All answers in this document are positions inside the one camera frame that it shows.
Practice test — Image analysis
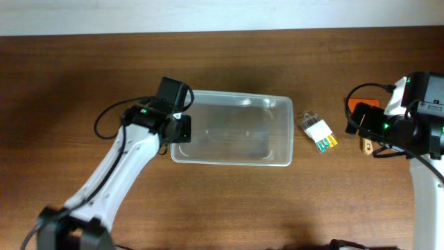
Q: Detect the clear plastic container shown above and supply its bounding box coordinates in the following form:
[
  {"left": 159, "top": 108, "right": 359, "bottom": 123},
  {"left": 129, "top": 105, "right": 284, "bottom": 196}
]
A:
[{"left": 170, "top": 90, "right": 294, "bottom": 167}]

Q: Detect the orange scraper with wooden handle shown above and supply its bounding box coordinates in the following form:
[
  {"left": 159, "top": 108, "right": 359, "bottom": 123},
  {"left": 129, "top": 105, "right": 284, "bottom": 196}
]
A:
[{"left": 347, "top": 97, "right": 381, "bottom": 156}]

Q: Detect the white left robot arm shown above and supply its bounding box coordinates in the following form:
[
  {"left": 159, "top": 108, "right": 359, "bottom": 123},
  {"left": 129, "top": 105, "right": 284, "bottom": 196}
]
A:
[{"left": 21, "top": 77, "right": 194, "bottom": 249}]

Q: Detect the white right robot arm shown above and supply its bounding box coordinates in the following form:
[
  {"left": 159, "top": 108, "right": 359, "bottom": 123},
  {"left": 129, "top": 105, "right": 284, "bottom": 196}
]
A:
[{"left": 345, "top": 72, "right": 443, "bottom": 249}]

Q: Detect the clear case of screwdrivers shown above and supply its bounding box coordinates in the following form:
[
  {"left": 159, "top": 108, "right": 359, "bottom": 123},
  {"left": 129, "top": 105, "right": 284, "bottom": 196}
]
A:
[{"left": 299, "top": 112, "right": 338, "bottom": 153}]

